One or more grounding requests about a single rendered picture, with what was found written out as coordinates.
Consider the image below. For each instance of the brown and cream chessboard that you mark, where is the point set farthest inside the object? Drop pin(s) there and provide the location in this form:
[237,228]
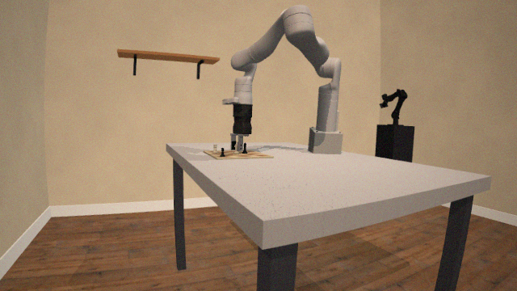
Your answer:
[229,154]

